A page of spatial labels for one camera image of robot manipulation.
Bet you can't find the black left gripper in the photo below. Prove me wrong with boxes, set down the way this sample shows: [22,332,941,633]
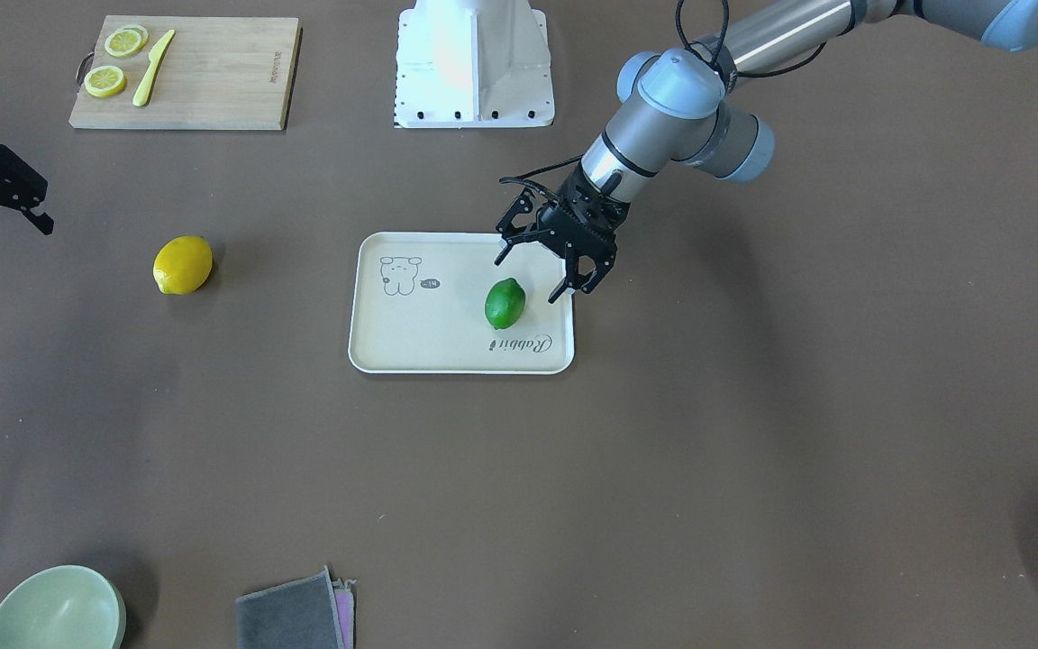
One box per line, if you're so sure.
[494,166,630,304]

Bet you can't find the grey folded cloth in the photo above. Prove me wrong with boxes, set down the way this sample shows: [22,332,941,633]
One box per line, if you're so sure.
[235,567,357,648]

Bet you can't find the wooden cutting board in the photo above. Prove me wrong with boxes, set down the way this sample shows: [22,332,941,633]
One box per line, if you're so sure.
[69,13,302,131]

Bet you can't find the mint green bowl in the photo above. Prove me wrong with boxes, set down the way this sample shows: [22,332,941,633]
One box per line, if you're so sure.
[0,564,127,648]

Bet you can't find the green lime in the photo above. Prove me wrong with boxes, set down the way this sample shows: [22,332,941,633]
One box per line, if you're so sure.
[485,277,526,330]

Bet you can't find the cream rabbit tray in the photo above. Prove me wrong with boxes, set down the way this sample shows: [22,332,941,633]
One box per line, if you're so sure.
[349,233,576,375]

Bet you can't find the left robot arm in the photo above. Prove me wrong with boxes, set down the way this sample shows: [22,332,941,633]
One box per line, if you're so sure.
[496,1,1038,301]

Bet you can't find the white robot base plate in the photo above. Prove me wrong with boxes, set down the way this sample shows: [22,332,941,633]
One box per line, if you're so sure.
[393,1,556,129]

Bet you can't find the yellow lemon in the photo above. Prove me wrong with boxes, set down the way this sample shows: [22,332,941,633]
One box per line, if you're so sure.
[152,235,214,295]

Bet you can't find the yellow plastic knife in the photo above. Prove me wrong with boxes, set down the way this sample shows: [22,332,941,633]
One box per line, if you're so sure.
[132,29,177,107]

